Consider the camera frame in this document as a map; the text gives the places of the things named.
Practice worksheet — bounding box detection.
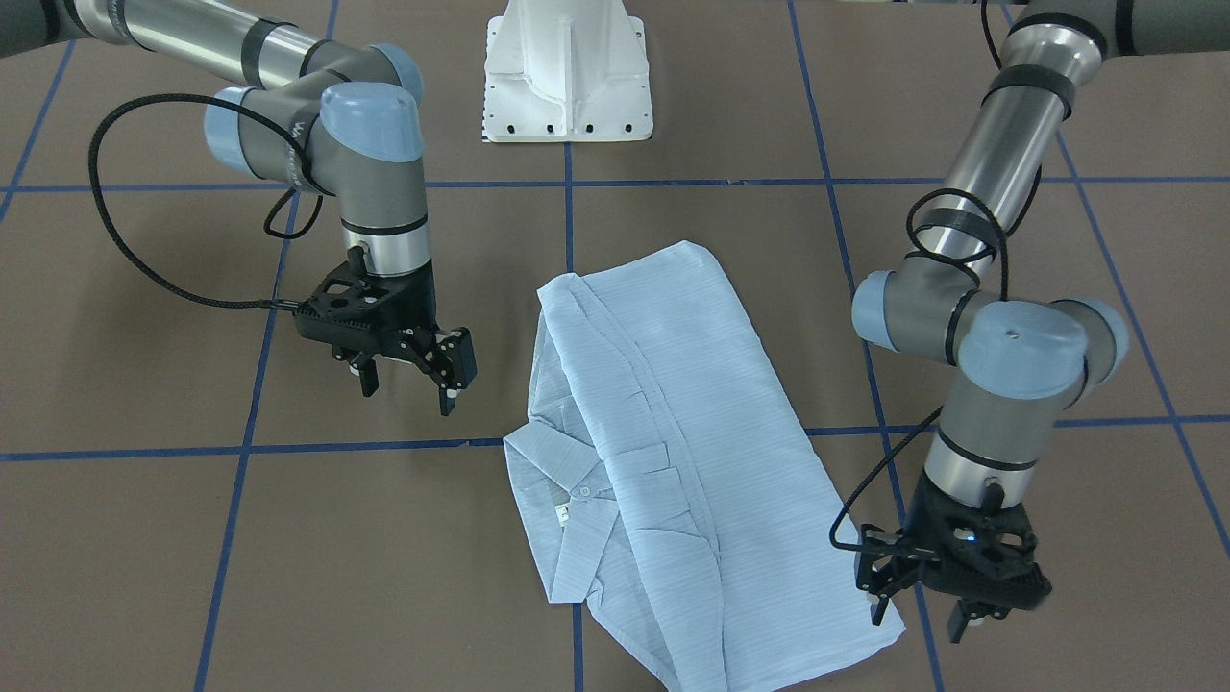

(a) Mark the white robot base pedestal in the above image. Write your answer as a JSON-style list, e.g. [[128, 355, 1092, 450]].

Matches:
[[480, 1, 654, 144]]

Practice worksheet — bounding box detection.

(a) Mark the light blue button shirt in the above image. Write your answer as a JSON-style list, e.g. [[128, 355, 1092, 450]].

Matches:
[[504, 241, 904, 691]]

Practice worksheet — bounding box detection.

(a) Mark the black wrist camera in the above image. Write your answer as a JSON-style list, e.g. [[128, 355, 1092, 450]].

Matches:
[[293, 279, 386, 342], [938, 513, 1037, 580]]

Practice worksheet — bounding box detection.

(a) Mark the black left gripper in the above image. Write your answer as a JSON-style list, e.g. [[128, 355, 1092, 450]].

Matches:
[[855, 476, 1050, 644]]

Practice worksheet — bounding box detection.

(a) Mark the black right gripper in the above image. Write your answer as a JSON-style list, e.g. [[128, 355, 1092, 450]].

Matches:
[[293, 264, 478, 415]]

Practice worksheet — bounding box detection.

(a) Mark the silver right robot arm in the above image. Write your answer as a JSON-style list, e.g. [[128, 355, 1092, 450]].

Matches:
[[2, 1, 478, 415]]

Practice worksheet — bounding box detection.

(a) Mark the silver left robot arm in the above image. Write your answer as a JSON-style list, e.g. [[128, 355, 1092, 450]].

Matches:
[[829, 1, 1229, 643]]

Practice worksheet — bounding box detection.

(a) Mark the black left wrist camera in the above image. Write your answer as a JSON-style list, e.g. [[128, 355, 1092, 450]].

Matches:
[[938, 513, 1037, 580]]

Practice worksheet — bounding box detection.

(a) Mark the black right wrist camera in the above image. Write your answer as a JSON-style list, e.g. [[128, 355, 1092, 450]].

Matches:
[[293, 279, 386, 342]]

